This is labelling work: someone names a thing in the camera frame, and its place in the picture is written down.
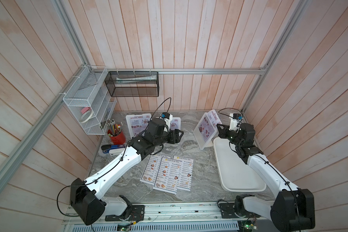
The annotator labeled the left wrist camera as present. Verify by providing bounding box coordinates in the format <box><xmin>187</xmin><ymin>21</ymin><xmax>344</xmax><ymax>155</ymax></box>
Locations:
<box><xmin>160</xmin><ymin>112</ymin><xmax>173</xmax><ymax>131</ymax></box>

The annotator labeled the white plastic tray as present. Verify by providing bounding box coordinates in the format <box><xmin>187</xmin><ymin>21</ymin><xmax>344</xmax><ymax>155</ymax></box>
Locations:
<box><xmin>213</xmin><ymin>138</ymin><xmax>266</xmax><ymax>192</ymax></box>

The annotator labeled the black mesh wall basket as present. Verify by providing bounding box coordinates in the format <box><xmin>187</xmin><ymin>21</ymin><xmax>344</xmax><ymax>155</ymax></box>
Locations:
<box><xmin>104</xmin><ymin>71</ymin><xmax>160</xmax><ymax>97</ymax></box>

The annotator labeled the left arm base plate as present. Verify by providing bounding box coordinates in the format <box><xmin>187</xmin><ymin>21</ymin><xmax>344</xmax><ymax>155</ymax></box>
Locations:
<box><xmin>105</xmin><ymin>205</ymin><xmax>145</xmax><ymax>222</ymax></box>

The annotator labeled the red pencil cup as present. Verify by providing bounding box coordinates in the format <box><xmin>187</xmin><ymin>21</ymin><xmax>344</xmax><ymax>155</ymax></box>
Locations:
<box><xmin>106</xmin><ymin>120</ymin><xmax>126</xmax><ymax>145</ymax></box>

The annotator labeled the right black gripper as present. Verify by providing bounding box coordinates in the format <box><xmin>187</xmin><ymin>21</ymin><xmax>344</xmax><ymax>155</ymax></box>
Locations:
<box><xmin>217</xmin><ymin>123</ymin><xmax>243</xmax><ymax>149</ymax></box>

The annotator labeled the old dim sum menu sheet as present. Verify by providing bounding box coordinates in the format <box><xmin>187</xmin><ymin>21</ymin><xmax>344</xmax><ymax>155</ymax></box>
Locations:
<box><xmin>174</xmin><ymin>156</ymin><xmax>194</xmax><ymax>191</ymax></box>

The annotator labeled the aluminium rail base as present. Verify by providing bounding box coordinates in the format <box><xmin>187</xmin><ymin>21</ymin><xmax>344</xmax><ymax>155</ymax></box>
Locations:
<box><xmin>90</xmin><ymin>201</ymin><xmax>266</xmax><ymax>230</ymax></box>

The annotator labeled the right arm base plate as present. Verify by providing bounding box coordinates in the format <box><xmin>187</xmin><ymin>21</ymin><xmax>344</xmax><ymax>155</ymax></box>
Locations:
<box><xmin>217</xmin><ymin>200</ymin><xmax>261</xmax><ymax>219</ymax></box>

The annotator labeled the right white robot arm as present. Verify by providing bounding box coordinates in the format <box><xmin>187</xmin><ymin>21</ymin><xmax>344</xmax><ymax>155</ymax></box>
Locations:
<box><xmin>217</xmin><ymin>123</ymin><xmax>316</xmax><ymax>232</ymax></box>

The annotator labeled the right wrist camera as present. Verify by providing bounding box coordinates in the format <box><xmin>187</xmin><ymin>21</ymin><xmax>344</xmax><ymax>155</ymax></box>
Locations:
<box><xmin>229</xmin><ymin>113</ymin><xmax>243</xmax><ymax>131</ymax></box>

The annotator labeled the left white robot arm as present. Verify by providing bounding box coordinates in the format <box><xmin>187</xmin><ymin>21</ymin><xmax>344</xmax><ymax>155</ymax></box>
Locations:
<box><xmin>70</xmin><ymin>112</ymin><xmax>183</xmax><ymax>226</ymax></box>

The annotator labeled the pink menu sheet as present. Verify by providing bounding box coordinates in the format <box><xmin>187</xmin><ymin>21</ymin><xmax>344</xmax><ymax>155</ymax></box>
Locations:
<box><xmin>198</xmin><ymin>109</ymin><xmax>221</xmax><ymax>142</ymax></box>

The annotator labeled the blue white stapler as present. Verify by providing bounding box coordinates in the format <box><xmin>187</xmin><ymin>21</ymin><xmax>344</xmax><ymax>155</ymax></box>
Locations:
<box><xmin>101</xmin><ymin>145</ymin><xmax>125</xmax><ymax>155</ymax></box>

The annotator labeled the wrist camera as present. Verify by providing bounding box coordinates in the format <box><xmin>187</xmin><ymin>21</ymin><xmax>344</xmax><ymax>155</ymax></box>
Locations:
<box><xmin>160</xmin><ymin>112</ymin><xmax>173</xmax><ymax>131</ymax></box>
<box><xmin>229</xmin><ymin>113</ymin><xmax>243</xmax><ymax>131</ymax></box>

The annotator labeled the white wire wall shelf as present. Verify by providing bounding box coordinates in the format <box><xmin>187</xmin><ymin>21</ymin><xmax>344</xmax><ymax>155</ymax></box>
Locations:
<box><xmin>63</xmin><ymin>65</ymin><xmax>117</xmax><ymax>135</ymax></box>

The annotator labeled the white tape roll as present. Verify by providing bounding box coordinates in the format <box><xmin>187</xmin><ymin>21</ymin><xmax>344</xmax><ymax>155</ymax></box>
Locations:
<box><xmin>79</xmin><ymin>109</ymin><xmax>94</xmax><ymax>124</ymax></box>

